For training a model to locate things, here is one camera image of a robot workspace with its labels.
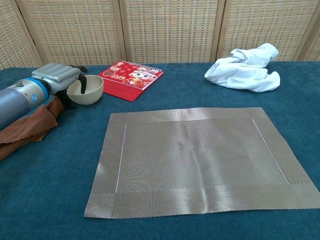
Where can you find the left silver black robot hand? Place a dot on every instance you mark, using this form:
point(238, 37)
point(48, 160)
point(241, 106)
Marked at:
point(57, 75)

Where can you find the cream bowl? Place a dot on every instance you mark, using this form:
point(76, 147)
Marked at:
point(92, 95)

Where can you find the silver woven placemat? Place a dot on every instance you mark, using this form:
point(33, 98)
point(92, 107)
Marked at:
point(200, 162)

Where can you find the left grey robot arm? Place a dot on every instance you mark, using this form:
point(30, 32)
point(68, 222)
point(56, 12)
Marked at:
point(17, 102)

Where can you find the brown cloth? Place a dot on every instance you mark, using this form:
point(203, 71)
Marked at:
point(25, 130)

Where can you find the red desk calendar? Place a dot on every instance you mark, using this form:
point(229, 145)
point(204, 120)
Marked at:
point(130, 75)

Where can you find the teal table cover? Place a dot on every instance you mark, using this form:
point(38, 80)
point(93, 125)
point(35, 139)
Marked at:
point(50, 187)

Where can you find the woven bamboo folding screen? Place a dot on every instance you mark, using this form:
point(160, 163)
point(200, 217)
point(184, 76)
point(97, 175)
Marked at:
point(170, 30)

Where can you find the white crumpled cloth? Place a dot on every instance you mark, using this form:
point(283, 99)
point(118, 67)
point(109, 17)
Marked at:
point(240, 75)

